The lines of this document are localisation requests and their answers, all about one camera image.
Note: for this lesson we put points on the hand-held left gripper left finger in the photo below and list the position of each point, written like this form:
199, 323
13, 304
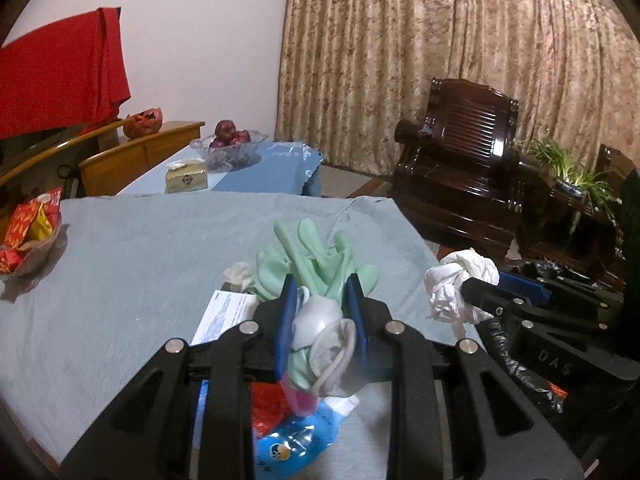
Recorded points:
286, 322

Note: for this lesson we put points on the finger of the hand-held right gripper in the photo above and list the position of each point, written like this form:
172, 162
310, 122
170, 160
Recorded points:
481, 295
525, 287

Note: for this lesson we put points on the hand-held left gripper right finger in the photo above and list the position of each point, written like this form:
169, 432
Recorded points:
358, 322

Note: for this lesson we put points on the white tissue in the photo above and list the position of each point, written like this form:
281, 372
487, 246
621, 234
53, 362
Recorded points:
450, 285

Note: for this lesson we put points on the white face mask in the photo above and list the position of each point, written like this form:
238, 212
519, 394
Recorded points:
320, 316

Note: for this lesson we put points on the black trash bag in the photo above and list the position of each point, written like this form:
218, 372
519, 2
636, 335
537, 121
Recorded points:
520, 382

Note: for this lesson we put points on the green rubber glove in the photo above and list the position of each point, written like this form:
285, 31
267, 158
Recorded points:
300, 255
350, 270

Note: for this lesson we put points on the white paper sheet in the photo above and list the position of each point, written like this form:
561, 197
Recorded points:
225, 310

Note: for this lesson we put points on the small beige tissue wad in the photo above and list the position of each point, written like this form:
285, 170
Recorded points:
239, 275

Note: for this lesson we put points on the dark wooden side table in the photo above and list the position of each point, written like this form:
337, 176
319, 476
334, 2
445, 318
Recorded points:
560, 230

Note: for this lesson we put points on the pink plastic wrapper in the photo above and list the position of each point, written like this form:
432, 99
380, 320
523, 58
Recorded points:
302, 402

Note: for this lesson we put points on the white paper scrap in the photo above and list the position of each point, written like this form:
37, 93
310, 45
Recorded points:
345, 405

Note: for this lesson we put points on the red plastic wrapper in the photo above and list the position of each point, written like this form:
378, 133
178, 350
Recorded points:
267, 406

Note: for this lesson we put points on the blue white plant pot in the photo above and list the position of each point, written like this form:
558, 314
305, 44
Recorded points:
571, 189

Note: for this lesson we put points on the blue plastic packet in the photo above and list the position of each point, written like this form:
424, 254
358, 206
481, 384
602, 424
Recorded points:
290, 446

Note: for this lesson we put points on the green potted plant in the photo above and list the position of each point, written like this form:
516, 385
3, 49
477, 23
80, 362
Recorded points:
555, 157

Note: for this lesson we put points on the dark wooden armchair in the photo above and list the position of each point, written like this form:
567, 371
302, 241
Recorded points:
465, 160
612, 165

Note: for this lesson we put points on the small table with blue cover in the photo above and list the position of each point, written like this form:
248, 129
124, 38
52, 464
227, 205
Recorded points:
270, 170

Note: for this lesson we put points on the glass fruit bowl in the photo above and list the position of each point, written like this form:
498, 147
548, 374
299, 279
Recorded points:
235, 155

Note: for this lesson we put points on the beige tissue box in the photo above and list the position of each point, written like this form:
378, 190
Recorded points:
186, 176

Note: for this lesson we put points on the red apple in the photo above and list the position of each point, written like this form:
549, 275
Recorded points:
225, 131
242, 137
218, 143

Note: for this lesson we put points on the red plastic bag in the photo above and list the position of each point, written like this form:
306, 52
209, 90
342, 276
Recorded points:
142, 124

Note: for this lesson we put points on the clear snack dish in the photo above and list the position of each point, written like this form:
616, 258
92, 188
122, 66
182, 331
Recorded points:
37, 257

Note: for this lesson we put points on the yellow snack packet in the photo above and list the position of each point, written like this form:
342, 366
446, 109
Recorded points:
41, 225

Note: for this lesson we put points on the beige patterned curtain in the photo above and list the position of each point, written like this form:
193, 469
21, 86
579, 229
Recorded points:
400, 35

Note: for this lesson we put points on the small red snack packet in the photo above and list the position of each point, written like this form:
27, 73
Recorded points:
10, 260

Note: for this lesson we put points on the red cloth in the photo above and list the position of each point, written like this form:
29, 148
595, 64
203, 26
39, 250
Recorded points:
55, 75

